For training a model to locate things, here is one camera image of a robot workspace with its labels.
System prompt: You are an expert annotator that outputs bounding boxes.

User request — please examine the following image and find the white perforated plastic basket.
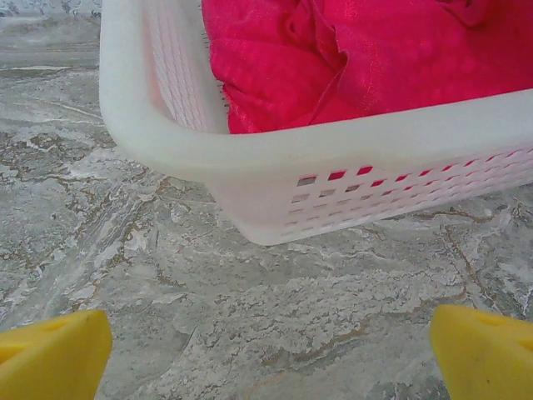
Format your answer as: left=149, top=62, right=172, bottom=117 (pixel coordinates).
left=98, top=0, right=533, bottom=245

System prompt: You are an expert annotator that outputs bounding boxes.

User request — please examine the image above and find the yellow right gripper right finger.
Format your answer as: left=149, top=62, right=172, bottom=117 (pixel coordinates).
left=430, top=303, right=533, bottom=400

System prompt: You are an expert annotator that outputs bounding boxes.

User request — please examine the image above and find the red t-shirt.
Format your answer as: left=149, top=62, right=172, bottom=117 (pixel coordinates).
left=207, top=0, right=533, bottom=135

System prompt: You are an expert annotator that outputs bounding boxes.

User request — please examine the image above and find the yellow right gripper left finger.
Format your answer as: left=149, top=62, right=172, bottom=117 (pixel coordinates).
left=0, top=308, right=113, bottom=400

